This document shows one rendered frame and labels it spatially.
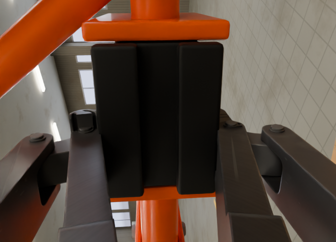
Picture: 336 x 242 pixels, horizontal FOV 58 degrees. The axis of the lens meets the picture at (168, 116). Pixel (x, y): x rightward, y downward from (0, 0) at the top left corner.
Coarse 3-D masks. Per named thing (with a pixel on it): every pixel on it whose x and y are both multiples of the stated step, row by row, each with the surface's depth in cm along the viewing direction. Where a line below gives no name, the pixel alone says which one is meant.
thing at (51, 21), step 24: (48, 0) 14; (72, 0) 14; (96, 0) 14; (24, 24) 14; (48, 24) 14; (72, 24) 15; (0, 48) 15; (24, 48) 15; (48, 48) 15; (0, 72) 15; (24, 72) 16; (0, 96) 16
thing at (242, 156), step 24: (240, 144) 11; (216, 168) 12; (240, 168) 10; (216, 192) 12; (240, 192) 9; (264, 192) 9; (216, 216) 11; (240, 216) 7; (264, 216) 7; (240, 240) 6; (264, 240) 6; (288, 240) 6
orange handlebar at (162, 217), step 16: (144, 0) 12; (160, 0) 12; (176, 0) 13; (144, 16) 13; (160, 16) 13; (176, 16) 13; (144, 208) 16; (160, 208) 16; (176, 208) 17; (144, 224) 17; (160, 224) 16; (176, 224) 17; (144, 240) 17; (160, 240) 17; (176, 240) 18
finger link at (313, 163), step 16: (272, 128) 13; (288, 128) 13; (272, 144) 12; (288, 144) 11; (304, 144) 11; (288, 160) 11; (304, 160) 10; (320, 160) 10; (272, 176) 13; (288, 176) 11; (304, 176) 10; (320, 176) 9; (272, 192) 12; (288, 192) 11; (304, 192) 10; (320, 192) 9; (288, 208) 11; (304, 208) 10; (320, 208) 9; (304, 224) 10; (320, 224) 9; (304, 240) 10; (320, 240) 9
